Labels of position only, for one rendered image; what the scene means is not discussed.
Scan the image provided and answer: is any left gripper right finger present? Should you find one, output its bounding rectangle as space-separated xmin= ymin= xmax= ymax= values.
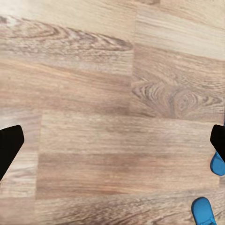
xmin=210 ymin=124 xmax=225 ymax=159

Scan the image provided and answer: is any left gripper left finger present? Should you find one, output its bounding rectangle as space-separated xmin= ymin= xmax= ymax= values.
xmin=0 ymin=125 xmax=24 ymax=181

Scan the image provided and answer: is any sandal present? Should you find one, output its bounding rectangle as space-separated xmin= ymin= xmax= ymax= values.
xmin=211 ymin=152 xmax=225 ymax=176
xmin=191 ymin=197 xmax=216 ymax=225

